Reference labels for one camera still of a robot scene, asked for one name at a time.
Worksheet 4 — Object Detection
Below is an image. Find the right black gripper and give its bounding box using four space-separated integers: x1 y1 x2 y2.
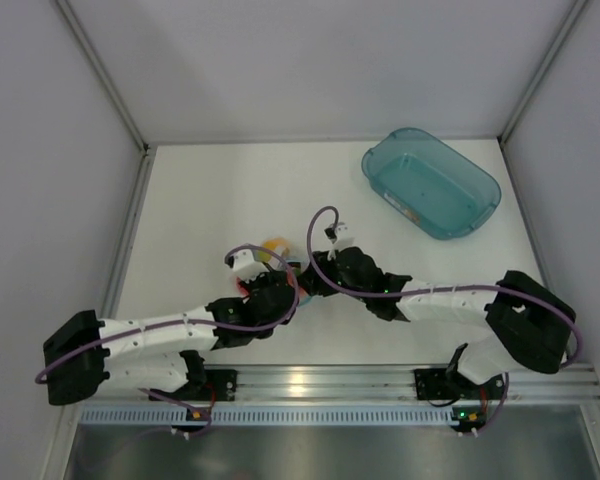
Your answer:
299 246 371 303

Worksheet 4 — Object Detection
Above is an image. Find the yellow green fake mango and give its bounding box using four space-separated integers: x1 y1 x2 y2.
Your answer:
260 237 291 268

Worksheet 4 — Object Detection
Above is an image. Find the clear zip top bag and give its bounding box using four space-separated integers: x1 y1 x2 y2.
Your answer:
234 237 321 309

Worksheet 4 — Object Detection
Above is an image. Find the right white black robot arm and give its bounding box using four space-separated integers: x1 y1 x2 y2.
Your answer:
298 247 575 397

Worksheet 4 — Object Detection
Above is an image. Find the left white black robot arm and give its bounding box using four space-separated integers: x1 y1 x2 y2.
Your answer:
35 269 301 406

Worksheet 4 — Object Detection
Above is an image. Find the teal plastic bin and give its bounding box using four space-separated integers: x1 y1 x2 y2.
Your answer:
361 128 502 240

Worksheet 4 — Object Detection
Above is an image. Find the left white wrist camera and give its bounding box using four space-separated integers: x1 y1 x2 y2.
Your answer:
225 249 268 281

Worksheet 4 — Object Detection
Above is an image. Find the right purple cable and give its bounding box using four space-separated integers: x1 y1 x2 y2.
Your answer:
305 206 585 371

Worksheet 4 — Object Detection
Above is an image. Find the purple cable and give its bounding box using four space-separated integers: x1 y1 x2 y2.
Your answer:
33 243 301 385
305 206 585 371

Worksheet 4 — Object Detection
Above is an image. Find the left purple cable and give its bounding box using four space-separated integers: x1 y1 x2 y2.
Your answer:
33 243 301 385

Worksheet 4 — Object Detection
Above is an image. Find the aluminium mounting rail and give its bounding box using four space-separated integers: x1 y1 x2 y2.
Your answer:
99 363 600 401

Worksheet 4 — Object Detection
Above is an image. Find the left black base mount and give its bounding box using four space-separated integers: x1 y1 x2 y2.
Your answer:
198 369 238 402

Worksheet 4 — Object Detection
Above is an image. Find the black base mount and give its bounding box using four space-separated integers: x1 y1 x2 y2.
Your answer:
413 368 460 406
198 369 238 402

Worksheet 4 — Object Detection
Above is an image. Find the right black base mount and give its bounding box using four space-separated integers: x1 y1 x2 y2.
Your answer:
413 368 460 406

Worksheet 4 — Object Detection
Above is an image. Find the slotted cable duct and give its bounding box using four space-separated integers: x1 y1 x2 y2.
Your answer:
80 404 478 427

